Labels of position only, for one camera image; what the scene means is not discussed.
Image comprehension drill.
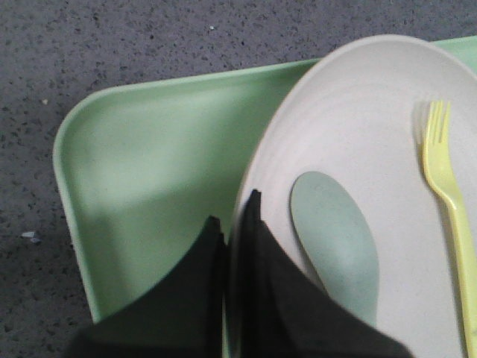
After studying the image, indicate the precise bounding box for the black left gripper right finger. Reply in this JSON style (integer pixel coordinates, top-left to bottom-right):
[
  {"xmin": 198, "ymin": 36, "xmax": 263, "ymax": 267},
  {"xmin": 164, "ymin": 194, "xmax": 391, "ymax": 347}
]
[{"xmin": 236, "ymin": 189, "xmax": 411, "ymax": 357}]

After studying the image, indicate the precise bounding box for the yellow plastic fork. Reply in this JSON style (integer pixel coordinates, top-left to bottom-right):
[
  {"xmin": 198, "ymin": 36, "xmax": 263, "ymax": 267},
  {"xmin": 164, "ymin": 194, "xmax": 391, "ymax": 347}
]
[{"xmin": 422, "ymin": 100, "xmax": 476, "ymax": 357}]

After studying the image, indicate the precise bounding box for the beige round plate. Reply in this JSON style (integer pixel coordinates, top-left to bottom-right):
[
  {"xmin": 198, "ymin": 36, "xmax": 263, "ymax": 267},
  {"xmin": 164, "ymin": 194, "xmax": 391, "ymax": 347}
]
[{"xmin": 234, "ymin": 35, "xmax": 476, "ymax": 357}]

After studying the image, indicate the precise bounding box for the sage green spoon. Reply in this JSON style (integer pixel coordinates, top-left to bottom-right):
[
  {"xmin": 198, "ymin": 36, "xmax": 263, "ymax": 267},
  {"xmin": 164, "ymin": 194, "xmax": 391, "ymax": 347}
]
[{"xmin": 290, "ymin": 172, "xmax": 379, "ymax": 325}]

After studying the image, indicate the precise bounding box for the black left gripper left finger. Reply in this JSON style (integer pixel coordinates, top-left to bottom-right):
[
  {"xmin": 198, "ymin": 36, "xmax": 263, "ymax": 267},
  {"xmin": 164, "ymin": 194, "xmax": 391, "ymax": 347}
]
[{"xmin": 71, "ymin": 216, "xmax": 226, "ymax": 357}]

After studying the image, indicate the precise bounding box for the light green rectangular tray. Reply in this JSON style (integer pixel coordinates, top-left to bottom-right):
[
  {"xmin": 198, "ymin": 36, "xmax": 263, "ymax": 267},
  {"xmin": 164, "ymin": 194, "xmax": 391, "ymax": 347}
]
[{"xmin": 52, "ymin": 34, "xmax": 477, "ymax": 324}]

